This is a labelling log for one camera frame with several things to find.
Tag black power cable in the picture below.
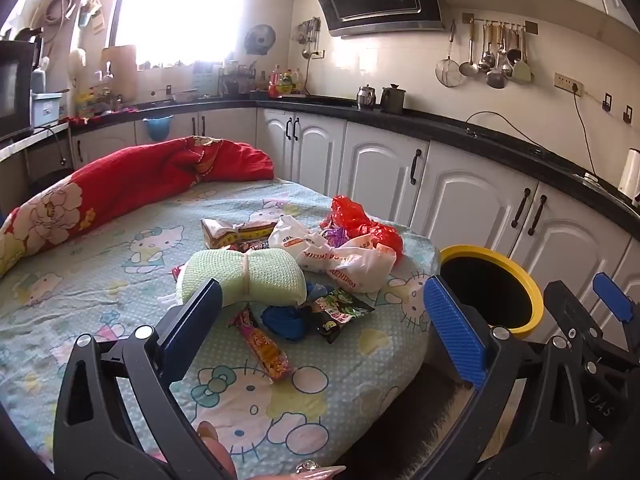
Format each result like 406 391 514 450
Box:
571 91 601 178

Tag black kitchen countertop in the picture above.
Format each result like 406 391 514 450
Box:
70 92 640 241

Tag blue plastic bag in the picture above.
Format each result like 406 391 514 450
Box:
260 302 311 343

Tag black pot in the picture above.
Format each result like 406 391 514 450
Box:
381 83 407 114

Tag wooden cutting board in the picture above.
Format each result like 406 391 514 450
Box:
101 45 138 101

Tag red snack packet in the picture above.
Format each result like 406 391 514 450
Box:
227 240 273 254

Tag large steel ladle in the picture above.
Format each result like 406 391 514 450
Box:
486 25 507 90

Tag blue basin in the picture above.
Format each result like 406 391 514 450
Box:
142 115 175 142

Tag person's left hand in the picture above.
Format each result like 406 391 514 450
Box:
196 420 347 480

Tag green spatula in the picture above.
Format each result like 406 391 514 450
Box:
512 27 533 82

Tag blue storage box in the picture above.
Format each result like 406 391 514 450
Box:
31 91 66 128

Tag long red yellow snack wrapper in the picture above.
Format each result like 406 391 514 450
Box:
228 305 292 383

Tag brown yellow bread packet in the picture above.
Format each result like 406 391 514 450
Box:
200 217 278 252

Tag black microwave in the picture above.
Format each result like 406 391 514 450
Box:
0 40 37 136

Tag window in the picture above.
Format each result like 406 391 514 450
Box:
107 0 248 68

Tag small wall fan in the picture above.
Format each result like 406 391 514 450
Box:
244 24 277 56

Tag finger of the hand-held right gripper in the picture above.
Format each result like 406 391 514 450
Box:
593 272 640 341
543 280 608 361

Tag purple snack wrapper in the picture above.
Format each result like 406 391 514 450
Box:
322 227 352 249

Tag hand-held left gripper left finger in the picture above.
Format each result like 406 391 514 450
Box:
52 277 237 480

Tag light green towel bundle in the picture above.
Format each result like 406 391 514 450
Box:
175 248 308 307

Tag yellow-rimmed black trash bin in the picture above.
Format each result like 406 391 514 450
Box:
439 245 545 340

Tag beige wall power outlet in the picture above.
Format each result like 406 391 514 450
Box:
554 72 585 95

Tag red plastic bag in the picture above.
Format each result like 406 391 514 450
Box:
320 195 404 261

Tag utensil hanging rail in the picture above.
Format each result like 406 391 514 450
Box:
462 12 540 36

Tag wire mesh skimmer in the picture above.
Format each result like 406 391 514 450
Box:
435 22 463 88

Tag black green snack packet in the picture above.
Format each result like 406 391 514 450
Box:
305 287 376 345

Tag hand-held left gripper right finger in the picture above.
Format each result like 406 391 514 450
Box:
422 275 596 480

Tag white lower cabinets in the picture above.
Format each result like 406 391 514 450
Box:
70 107 640 361

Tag white printed plastic bag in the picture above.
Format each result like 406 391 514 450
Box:
268 215 398 293

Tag looped black cable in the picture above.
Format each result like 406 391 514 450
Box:
465 111 551 153

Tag white electric kettle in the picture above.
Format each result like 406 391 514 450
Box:
619 147 640 201

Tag cartoon printed bed sheet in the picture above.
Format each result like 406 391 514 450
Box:
0 177 441 471

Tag red floral blanket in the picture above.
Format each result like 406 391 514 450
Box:
0 136 275 278

